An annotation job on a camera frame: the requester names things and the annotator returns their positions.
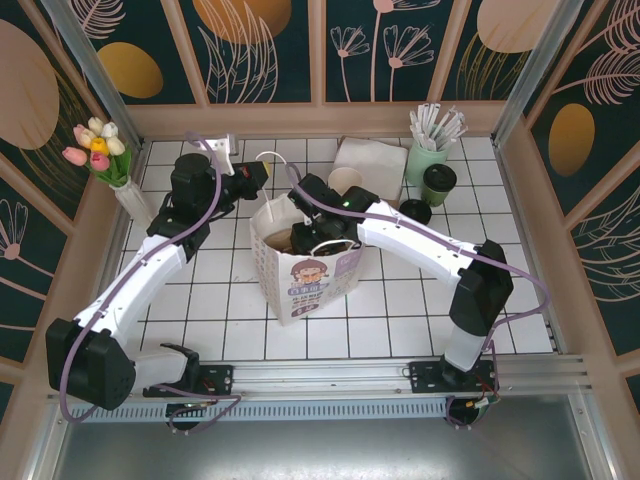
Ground black round cable port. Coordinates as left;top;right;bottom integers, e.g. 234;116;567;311
166;401;212;435
446;396;501;430

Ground white wrapped straw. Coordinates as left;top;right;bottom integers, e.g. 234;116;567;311
445;124;469;151
435;106;459;151
425;103;442;150
440;112;466;152
417;103;434;149
408;110;427;147

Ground mint green straw holder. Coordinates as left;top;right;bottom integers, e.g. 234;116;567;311
403;138;450;190

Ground grey slotted cable duct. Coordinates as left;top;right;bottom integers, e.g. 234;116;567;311
67;402;451;422

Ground black plastic cup lid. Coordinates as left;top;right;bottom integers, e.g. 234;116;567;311
422;163;457;194
399;198;433;226

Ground stack of white napkins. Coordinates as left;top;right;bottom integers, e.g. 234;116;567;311
333;137;408;201

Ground stack of green paper cups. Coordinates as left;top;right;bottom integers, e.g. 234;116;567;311
327;167;364;199

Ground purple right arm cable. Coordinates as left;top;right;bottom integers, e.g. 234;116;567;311
285;160;551;431

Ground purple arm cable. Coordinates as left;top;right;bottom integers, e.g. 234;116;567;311
59;132;244;437
285;160;551;431

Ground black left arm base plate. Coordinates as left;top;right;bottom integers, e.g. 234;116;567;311
143;363;236;399

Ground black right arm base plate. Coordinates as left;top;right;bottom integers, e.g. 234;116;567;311
408;359;501;395

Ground aluminium frame post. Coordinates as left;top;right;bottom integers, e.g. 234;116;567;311
491;0;587;149
39;0;147;147

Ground brown cardboard cup carrier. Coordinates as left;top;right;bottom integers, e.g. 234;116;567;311
264;227;301;256

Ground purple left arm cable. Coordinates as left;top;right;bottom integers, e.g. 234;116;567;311
59;132;244;437

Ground white ribbed vase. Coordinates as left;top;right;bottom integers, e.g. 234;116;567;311
114;182;155;225

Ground white cartoon print paper bag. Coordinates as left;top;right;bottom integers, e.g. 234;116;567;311
249;151;366;327

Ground aluminium mounting rail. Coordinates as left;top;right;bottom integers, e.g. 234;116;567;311
47;353;597;403

